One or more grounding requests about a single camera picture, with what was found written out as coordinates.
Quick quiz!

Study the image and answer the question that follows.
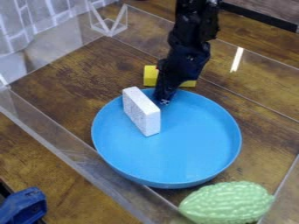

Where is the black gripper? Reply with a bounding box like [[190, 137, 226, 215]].
[[154, 0, 221, 105]]

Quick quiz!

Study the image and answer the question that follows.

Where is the yellow rectangular box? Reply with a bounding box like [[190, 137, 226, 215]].
[[144, 65, 197, 88]]

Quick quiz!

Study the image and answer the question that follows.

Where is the white speckled foam block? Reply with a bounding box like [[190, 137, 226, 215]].
[[123, 87, 162, 137]]

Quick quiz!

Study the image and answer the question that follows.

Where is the blue round tray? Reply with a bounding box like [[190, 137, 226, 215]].
[[91, 90, 242, 189]]

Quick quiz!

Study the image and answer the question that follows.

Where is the green bumpy gourd toy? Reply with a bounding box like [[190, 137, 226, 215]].
[[179, 181, 275, 224]]

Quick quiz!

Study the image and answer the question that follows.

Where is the white patterned cloth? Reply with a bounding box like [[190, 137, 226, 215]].
[[0, 0, 119, 58]]

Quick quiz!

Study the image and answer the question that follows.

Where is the clear acrylic enclosure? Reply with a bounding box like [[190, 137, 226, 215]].
[[0, 4, 299, 224]]

